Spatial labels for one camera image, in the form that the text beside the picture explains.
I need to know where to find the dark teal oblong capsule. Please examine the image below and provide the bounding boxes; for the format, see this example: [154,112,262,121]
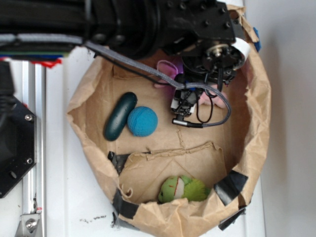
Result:
[103,92,138,141]

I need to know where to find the blue ball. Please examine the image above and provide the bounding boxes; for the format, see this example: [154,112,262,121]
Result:
[127,107,158,137]

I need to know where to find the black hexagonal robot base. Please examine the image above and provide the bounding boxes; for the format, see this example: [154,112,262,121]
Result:
[0,61,36,198]

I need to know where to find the pink plush bunny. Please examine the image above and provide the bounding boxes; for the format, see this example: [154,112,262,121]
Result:
[156,58,226,109]

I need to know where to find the grey braided cable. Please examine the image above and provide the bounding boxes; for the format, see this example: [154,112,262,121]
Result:
[83,40,233,128]

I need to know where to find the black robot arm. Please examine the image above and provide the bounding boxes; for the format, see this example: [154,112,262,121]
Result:
[0,0,248,83]

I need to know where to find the green plush frog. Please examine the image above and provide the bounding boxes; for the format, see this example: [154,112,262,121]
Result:
[158,175,211,203]

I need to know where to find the brown paper bag bin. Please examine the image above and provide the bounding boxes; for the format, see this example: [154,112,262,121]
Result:
[67,5,271,237]

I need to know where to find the metal corner bracket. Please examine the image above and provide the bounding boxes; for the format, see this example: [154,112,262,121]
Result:
[15,214,42,237]

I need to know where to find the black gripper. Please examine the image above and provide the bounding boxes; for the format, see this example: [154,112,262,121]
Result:
[160,0,250,84]

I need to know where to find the aluminium extrusion rail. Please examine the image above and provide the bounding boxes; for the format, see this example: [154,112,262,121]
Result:
[16,61,46,237]

